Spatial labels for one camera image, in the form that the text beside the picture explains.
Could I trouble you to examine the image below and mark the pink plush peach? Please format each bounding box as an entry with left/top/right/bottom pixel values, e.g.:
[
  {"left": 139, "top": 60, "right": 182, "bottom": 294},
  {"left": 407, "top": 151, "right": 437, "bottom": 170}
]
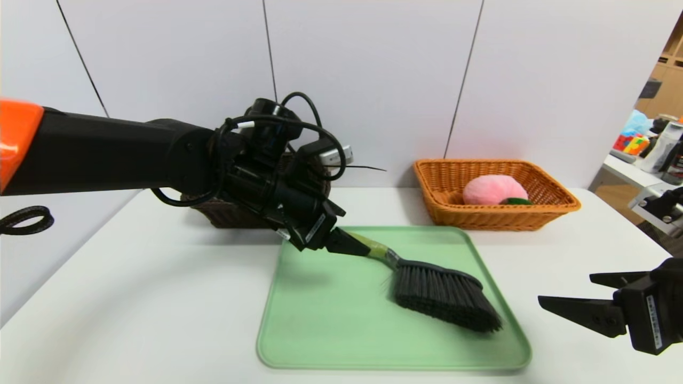
[{"left": 463, "top": 175, "right": 533, "bottom": 206}]

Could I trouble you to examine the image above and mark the black braided arm hose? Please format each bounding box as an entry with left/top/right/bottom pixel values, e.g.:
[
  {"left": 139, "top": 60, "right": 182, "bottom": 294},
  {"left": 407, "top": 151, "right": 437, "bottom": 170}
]
[{"left": 0, "top": 205, "right": 54, "bottom": 236}]

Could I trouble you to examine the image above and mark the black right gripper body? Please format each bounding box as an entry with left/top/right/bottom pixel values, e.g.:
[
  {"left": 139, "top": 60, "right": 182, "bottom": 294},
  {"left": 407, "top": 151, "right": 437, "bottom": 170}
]
[{"left": 613, "top": 257, "right": 683, "bottom": 356}]

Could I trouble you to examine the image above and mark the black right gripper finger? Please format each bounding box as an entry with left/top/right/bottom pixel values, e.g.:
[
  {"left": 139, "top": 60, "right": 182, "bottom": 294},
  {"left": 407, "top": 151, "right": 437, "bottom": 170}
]
[
  {"left": 537, "top": 295, "right": 628, "bottom": 338},
  {"left": 589, "top": 270, "right": 650, "bottom": 290}
]

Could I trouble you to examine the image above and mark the dark bottle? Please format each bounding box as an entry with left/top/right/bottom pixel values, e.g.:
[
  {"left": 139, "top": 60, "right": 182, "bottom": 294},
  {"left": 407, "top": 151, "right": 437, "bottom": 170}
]
[{"left": 662, "top": 140, "right": 683, "bottom": 186}]

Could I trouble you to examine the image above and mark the colourful toy cube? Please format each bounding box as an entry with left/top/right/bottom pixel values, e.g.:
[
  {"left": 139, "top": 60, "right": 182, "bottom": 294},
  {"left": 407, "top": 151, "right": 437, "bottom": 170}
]
[{"left": 614, "top": 133, "right": 650, "bottom": 156}]

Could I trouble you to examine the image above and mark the thin black camera cable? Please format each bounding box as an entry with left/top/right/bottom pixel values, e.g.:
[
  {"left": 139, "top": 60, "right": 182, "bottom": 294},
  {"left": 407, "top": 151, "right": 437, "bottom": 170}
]
[{"left": 280, "top": 92, "right": 323, "bottom": 129}]

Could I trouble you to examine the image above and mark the wooden cabinet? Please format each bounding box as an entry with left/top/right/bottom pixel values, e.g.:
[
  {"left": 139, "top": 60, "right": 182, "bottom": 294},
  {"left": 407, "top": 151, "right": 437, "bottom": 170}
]
[{"left": 635, "top": 11, "right": 683, "bottom": 121}]

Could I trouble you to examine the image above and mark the dark brown wicker basket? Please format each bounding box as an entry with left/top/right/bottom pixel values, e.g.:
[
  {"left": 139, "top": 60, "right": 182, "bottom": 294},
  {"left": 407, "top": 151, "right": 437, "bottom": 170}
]
[{"left": 180, "top": 155, "right": 332, "bottom": 229}]

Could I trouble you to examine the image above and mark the light green plastic tray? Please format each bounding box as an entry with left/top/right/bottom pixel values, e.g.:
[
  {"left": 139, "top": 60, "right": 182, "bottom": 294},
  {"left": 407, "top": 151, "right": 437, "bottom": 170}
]
[{"left": 257, "top": 226, "right": 533, "bottom": 372}]

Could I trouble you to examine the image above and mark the white plastic bottle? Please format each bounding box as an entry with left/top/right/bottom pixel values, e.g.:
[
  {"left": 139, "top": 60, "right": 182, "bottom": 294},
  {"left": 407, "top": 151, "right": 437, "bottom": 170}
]
[{"left": 640, "top": 122, "right": 683, "bottom": 174}]

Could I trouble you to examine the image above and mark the orange wicker basket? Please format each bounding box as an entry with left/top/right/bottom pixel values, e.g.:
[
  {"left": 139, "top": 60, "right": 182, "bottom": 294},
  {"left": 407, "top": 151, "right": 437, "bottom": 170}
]
[{"left": 414, "top": 159, "right": 582, "bottom": 232}]

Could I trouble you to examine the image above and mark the grey hand brush green handle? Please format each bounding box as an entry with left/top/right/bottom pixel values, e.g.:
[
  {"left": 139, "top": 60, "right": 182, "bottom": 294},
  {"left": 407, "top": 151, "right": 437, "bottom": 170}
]
[{"left": 341, "top": 229, "right": 503, "bottom": 334}]

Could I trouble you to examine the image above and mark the blue plastic bag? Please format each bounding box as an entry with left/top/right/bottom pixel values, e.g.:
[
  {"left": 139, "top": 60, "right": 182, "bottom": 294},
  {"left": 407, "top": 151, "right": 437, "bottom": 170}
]
[{"left": 622, "top": 109, "right": 653, "bottom": 137}]

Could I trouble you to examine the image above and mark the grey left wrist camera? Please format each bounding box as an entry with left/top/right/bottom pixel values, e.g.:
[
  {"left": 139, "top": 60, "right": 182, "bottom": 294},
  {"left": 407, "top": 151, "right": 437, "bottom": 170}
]
[{"left": 315, "top": 144, "right": 354, "bottom": 167}]

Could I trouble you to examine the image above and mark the white side table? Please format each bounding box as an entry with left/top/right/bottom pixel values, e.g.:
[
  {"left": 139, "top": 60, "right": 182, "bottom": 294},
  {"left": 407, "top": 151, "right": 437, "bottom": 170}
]
[{"left": 590, "top": 155, "right": 683, "bottom": 210}]

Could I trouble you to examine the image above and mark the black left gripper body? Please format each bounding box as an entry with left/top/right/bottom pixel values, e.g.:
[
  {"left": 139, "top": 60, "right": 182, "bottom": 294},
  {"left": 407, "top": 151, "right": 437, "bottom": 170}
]
[{"left": 274, "top": 185, "right": 346, "bottom": 252}]

